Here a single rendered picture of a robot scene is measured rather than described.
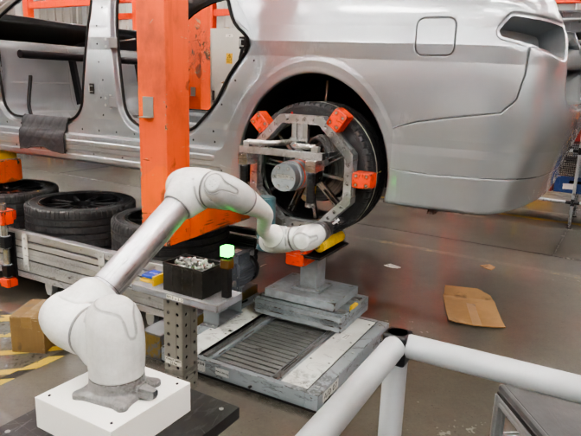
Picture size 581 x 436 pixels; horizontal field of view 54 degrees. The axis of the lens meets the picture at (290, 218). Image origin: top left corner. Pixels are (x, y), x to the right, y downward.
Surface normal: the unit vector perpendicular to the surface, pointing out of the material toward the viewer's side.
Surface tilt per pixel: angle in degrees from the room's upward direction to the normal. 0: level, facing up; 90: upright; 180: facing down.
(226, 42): 90
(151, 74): 90
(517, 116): 90
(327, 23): 90
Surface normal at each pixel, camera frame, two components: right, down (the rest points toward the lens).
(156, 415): 0.86, 0.14
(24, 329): -0.04, 0.23
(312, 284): -0.48, 0.19
